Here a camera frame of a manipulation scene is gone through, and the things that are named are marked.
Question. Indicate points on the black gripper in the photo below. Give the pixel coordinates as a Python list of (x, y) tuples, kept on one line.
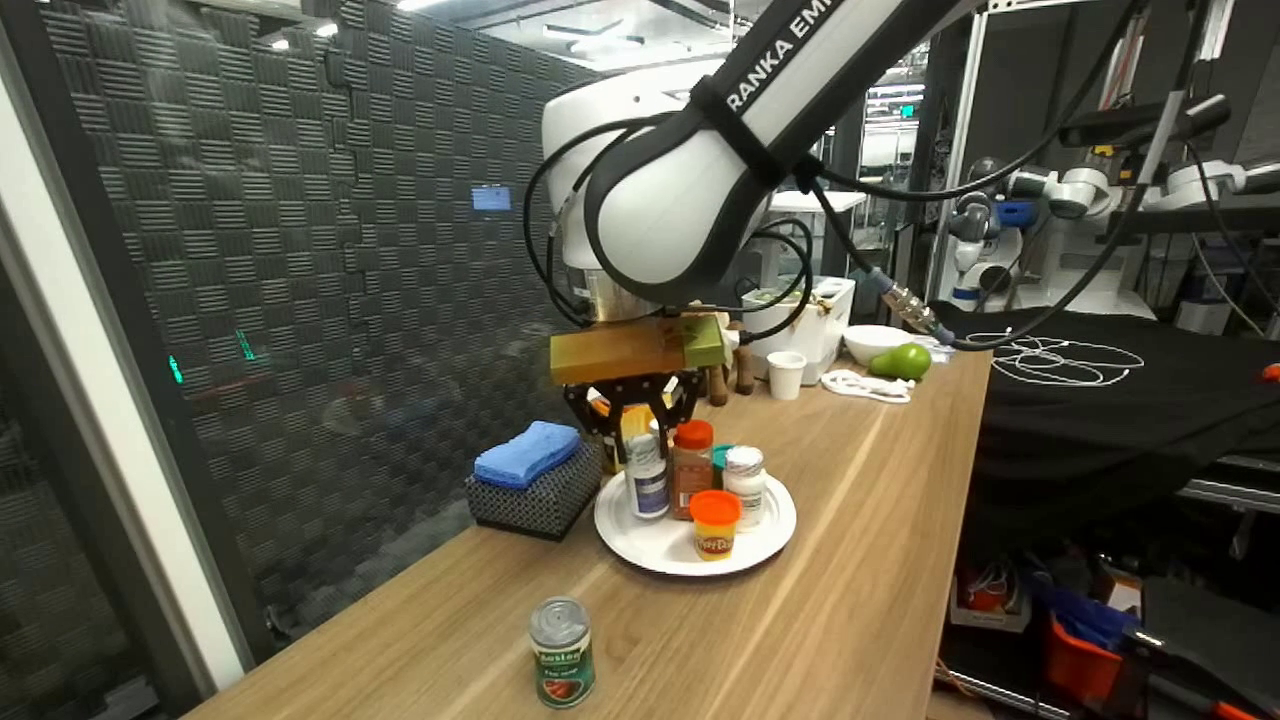
[(641, 391)]

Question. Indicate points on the white pill bottle blue label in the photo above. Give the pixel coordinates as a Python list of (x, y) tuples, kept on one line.
[(651, 483)]

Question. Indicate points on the orange cap spice bottle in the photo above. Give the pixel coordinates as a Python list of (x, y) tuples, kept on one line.
[(689, 474)]

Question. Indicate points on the teal lid dough tub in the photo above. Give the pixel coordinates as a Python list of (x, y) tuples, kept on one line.
[(717, 456)]

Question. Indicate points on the white pill bottle grey label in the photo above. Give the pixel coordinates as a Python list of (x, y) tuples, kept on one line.
[(744, 478)]

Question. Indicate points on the orange lid yellow dough tub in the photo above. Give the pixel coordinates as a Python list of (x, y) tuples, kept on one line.
[(714, 518)]

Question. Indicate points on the tin food can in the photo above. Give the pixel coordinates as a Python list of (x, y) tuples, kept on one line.
[(561, 654)]

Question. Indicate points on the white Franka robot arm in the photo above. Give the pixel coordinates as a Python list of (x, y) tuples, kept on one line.
[(695, 175)]

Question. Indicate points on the white round plate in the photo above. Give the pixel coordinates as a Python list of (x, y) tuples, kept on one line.
[(667, 546)]

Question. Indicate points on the blue sponge cloth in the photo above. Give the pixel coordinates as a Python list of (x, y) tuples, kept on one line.
[(524, 455)]

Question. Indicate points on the white paper cup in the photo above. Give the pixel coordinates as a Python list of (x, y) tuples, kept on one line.
[(786, 379)]

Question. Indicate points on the white crumpled wrapper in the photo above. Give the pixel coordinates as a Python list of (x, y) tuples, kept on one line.
[(861, 385)]

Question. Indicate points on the white bowl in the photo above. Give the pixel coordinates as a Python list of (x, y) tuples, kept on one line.
[(865, 343)]

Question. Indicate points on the green toy avocado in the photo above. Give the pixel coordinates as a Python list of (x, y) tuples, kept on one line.
[(907, 363)]

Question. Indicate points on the white planter light hood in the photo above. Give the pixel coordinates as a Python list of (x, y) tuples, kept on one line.
[(835, 201)]

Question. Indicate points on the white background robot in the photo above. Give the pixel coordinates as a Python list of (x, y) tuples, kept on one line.
[(995, 233)]

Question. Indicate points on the red storage bin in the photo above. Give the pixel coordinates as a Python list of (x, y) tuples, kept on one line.
[(1080, 663)]

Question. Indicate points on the black table cloth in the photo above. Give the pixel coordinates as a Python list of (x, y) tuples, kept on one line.
[(1174, 401)]

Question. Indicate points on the olive brown wrist camera box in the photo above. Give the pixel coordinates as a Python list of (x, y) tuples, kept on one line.
[(622, 351)]

